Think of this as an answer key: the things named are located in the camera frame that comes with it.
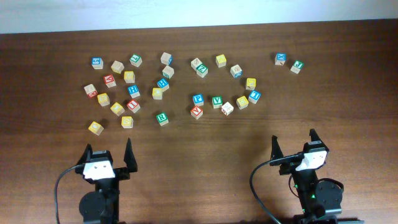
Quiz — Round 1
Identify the blue I block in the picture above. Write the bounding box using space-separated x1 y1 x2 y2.
248 90 261 104

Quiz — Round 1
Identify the green Z block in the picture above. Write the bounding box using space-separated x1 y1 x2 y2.
196 63 208 78

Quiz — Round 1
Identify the plain wooden block centre top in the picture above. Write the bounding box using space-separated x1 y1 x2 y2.
190 58 202 71

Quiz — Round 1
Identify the green J block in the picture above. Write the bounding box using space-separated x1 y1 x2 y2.
290 60 304 74

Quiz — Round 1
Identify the green R block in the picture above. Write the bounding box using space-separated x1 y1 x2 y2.
156 112 169 126

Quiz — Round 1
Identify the yellow block lower left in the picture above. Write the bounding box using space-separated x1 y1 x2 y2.
111 102 125 116

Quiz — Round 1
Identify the wooden block green side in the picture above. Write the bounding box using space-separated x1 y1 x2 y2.
162 65 175 79

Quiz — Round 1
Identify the yellow block top centre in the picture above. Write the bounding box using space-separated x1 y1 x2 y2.
216 54 227 68

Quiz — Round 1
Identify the blue P block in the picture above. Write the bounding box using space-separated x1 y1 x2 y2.
193 94 204 106

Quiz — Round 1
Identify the blue top block far left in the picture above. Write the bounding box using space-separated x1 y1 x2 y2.
91 57 104 70

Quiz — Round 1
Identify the yellow block upper left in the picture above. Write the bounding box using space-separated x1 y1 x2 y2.
124 71 136 83

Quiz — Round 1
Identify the yellow S block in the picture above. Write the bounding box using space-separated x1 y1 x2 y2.
121 116 134 129
97 93 110 106

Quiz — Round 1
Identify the blue X block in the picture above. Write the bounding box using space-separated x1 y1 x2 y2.
274 53 287 65

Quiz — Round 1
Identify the yellow E block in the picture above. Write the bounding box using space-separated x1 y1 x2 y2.
236 96 249 110

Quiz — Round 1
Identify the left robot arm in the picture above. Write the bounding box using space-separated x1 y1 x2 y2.
75 139 137 224

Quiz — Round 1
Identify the yellow block bottom left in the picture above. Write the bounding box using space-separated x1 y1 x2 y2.
88 121 104 136

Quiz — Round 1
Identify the blue H block centre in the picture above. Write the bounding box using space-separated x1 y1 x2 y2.
157 78 169 92

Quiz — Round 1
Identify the wooden block blue D front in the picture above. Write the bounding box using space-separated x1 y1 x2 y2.
230 65 243 78

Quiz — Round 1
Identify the green V block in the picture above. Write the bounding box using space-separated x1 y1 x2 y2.
211 96 223 109

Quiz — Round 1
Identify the red I block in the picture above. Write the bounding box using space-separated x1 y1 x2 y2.
127 100 141 113

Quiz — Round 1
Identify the wooden block red side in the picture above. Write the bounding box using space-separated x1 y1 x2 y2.
84 84 98 98

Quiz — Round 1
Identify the red V block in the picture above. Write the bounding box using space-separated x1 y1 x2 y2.
190 106 203 119

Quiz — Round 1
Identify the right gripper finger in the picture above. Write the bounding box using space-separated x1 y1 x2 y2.
271 135 284 160
308 129 324 145

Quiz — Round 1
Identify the red A block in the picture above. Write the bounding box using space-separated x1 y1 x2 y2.
103 74 116 88

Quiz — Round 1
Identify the blue h block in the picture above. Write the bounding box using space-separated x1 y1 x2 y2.
157 78 169 92
127 85 141 98

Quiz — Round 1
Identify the white wooden picture block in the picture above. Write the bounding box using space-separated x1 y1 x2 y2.
221 102 234 116

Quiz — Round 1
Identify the green L block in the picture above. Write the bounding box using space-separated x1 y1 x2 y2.
129 54 142 67

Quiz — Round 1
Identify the plain wooden block yellow side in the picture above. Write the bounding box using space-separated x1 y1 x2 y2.
111 60 124 74

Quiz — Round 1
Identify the blue H block left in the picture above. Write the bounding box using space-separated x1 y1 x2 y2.
127 85 141 98

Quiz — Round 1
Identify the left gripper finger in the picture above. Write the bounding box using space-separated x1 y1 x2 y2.
76 144 93 165
124 138 137 172

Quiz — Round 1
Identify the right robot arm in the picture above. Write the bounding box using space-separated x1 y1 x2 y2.
271 129 344 223

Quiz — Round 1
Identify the wooden block blue D side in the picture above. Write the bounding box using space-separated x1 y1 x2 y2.
160 52 173 65

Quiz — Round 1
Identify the yellow block right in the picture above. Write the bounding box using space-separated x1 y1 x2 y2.
245 78 256 90

